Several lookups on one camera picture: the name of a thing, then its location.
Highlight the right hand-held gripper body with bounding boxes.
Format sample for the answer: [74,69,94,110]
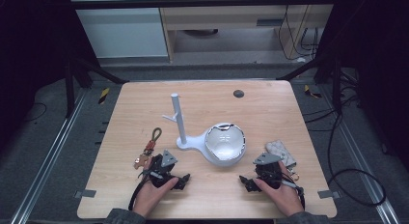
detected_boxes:
[252,152,285,190]

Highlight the grey cloth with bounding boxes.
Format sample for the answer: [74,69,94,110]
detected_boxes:
[264,139,301,182]

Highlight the person's right hand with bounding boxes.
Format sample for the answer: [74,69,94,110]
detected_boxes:
[253,160,305,217]

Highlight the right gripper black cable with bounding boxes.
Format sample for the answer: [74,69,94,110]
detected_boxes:
[288,181,307,210]

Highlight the black horizontal frame bar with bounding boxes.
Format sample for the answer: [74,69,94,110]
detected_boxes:
[68,0,340,11]

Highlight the person's left hand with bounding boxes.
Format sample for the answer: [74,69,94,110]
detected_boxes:
[132,156,179,218]

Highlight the white key stand with bowl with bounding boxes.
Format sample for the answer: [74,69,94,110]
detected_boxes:
[162,93,247,168]

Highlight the grey tape strip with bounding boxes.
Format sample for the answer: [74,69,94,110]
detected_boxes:
[73,188,97,200]
[316,189,341,200]

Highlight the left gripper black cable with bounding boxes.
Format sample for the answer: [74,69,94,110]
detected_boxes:
[127,176,147,212]

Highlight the light wooden desk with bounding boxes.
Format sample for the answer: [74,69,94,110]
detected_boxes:
[155,0,340,63]

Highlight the black hanging cables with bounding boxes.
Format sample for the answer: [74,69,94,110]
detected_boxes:
[277,4,321,62]

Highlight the aluminium floor rail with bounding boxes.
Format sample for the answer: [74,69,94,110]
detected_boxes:
[10,88,89,224]
[320,84,401,224]

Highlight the thin black floor cable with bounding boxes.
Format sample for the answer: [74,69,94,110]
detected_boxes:
[21,101,48,124]

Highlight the yellow black striped tape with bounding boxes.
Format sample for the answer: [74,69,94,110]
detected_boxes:
[303,84,323,99]
[97,87,111,105]

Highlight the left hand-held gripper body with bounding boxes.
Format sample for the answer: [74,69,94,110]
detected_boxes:
[140,149,179,189]

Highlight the black curtain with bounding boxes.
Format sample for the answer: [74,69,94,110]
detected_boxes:
[0,0,101,154]
[315,0,409,174]

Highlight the black metal stand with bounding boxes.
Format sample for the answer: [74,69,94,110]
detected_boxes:
[275,55,362,115]
[63,52,130,120]

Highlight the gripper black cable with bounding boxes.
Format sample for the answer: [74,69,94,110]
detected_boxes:
[288,181,307,210]
[127,176,147,212]

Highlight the black looped floor cable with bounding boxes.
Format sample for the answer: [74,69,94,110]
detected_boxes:
[326,110,387,208]

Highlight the white cabinet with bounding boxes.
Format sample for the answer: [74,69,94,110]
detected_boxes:
[67,0,169,60]

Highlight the brown keyring strap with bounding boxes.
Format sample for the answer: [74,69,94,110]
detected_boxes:
[133,126,163,171]

